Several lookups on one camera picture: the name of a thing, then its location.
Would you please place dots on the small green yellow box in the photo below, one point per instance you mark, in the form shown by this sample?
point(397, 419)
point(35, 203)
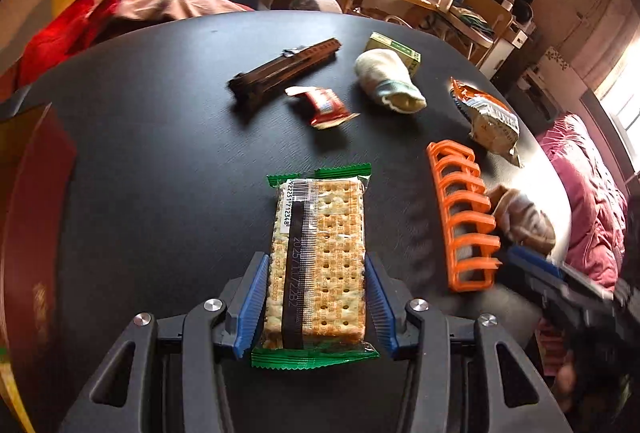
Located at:
point(400, 50)

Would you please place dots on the red cloth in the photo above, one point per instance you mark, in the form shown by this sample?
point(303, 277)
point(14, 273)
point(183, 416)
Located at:
point(55, 38)

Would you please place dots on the pink quilted blanket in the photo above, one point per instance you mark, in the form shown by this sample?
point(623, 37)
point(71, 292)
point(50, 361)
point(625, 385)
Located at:
point(587, 198)

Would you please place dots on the green-edged cracker packet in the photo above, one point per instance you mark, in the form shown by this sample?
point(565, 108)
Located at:
point(320, 258)

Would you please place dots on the orange hair claw clip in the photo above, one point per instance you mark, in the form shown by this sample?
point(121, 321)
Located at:
point(462, 233)

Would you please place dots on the white sock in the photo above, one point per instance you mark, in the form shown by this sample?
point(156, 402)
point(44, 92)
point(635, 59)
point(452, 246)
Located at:
point(387, 80)

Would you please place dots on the white cabinet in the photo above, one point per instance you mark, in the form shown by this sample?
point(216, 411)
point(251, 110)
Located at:
point(505, 50)

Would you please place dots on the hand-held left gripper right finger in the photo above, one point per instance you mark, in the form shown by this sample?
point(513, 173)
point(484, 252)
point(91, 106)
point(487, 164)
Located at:
point(381, 305)

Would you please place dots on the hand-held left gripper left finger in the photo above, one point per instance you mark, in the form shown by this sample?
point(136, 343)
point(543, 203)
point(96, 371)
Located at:
point(251, 305)

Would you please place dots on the red torn wrapper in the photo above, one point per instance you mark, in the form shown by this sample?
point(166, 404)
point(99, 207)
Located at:
point(322, 105)

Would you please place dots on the dark brown toy train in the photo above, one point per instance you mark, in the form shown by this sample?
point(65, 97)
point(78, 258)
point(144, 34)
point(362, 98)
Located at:
point(280, 70)

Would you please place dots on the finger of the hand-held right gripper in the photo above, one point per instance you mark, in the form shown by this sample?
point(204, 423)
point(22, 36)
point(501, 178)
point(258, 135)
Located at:
point(542, 270)

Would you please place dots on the red cardboard box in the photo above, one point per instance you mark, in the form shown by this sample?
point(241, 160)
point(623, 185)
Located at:
point(35, 238)

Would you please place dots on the orange snack packet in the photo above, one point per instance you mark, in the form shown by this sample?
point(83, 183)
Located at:
point(492, 120)

